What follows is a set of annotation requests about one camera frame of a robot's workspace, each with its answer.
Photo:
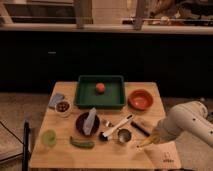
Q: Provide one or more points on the wooden brush black edge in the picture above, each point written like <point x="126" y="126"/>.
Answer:
<point x="143" y="126"/>

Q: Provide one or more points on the green pepper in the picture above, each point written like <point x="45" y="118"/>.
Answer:
<point x="81" y="144"/>

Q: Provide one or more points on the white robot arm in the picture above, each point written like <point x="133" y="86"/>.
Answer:
<point x="190" y="117"/>

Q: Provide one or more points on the light green cup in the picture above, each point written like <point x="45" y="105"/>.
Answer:
<point x="48" y="138"/>

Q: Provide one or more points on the small metal cup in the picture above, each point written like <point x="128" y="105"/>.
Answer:
<point x="124" y="136"/>

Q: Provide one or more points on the blue grey sponge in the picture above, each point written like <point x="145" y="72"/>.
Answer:
<point x="55" y="99"/>

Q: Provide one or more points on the green plastic tray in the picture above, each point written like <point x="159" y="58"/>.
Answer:
<point x="113" y="98"/>

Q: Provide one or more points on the white bowl with brown contents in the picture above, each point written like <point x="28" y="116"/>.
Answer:
<point x="62" y="108"/>

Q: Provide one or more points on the red bowl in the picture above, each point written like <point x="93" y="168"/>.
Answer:
<point x="140" y="99"/>

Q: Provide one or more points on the orange tomato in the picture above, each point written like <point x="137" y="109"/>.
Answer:
<point x="100" y="87"/>

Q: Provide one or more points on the yellow banana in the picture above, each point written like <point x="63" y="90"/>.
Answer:
<point x="153" y="138"/>

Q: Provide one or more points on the grey folded cloth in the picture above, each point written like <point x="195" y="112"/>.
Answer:
<point x="89" y="121"/>

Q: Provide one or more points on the black chair back post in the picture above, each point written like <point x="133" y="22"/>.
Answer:
<point x="26" y="152"/>

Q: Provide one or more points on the dark brown plate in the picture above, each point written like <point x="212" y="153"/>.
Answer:
<point x="80" y="121"/>

